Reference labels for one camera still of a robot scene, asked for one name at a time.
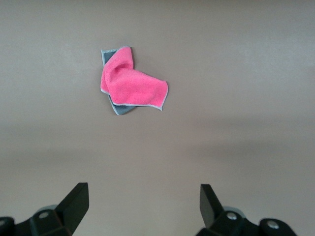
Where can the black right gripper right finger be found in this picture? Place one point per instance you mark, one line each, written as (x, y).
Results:
(211, 211)

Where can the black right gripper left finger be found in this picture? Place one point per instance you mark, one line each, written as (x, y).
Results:
(71, 211)

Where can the pink and grey towel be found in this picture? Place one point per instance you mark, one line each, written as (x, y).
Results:
(133, 88)

